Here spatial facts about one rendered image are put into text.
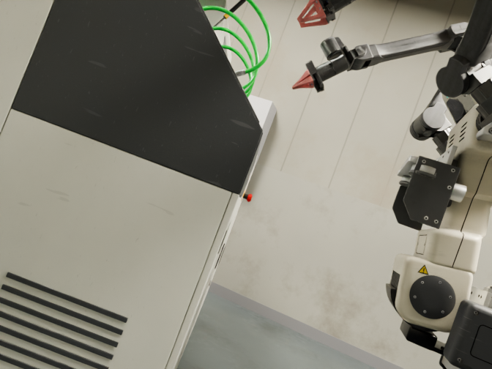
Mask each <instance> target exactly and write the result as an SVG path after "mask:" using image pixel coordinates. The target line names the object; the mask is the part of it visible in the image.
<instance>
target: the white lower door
mask: <svg viewBox="0 0 492 369"><path fill-rule="evenodd" d="M240 201H241V198H240V197H239V199H238V201H237V203H236V206H235V209H234V212H233V214H232V216H231V219H230V222H229V224H228V227H227V230H226V232H225V235H224V237H223V240H222V243H221V246H220V249H219V251H218V253H217V256H216V259H215V262H214V264H213V267H212V270H211V272H210V274H209V277H208V280H207V282H206V285H205V287H204V291H203V293H202V295H201V298H200V301H199V303H198V307H197V308H196V311H195V314H194V316H193V320H192V322H191V324H190V328H189V330H188V332H187V335H186V338H185V339H184V343H183V345H182V349H181V351H180V353H179V356H178V359H177V361H176V364H175V366H174V369H176V368H177V366H178V364H179V361H180V359H181V356H182V353H183V351H184V349H185V346H186V343H187V340H188V338H189V335H190V332H191V329H192V328H193V325H194V322H195V319H196V316H197V314H198V311H199V309H200V306H201V303H202V301H203V298H204V295H205V293H206V290H207V288H208V286H210V283H211V282H212V281H211V277H212V274H213V272H214V270H215V269H216V266H217V263H218V261H219V259H220V256H221V253H222V251H223V248H224V245H225V240H226V237H227V236H228V232H229V230H230V227H231V224H232V222H233V220H234V216H235V214H236V211H237V209H238V206H239V203H240Z"/></svg>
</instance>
